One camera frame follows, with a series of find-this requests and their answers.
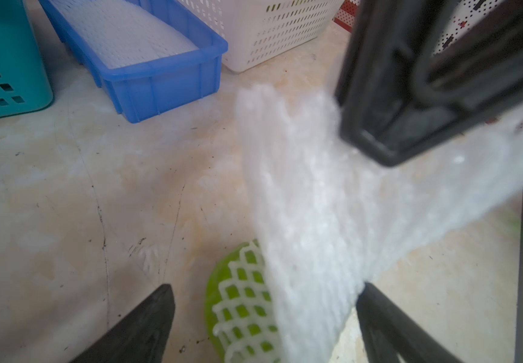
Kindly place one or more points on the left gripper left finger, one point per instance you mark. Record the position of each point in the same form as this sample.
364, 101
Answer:
141, 336

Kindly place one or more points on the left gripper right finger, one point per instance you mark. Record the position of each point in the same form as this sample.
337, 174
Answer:
390, 335

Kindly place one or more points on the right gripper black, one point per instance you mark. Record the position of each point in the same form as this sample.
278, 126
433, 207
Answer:
399, 99

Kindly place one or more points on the green custard apple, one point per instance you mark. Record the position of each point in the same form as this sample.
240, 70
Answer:
239, 313

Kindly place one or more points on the stack of white foam nets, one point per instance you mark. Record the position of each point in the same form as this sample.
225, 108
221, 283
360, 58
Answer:
122, 34

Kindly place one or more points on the white plastic basket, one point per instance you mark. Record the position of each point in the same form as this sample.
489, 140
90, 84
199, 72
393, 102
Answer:
258, 30

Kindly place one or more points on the blue plastic tray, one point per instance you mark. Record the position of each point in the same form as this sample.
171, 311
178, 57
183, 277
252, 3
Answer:
144, 90

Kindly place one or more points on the teal plastic basket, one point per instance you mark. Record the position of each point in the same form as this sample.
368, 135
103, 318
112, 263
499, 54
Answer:
24, 83

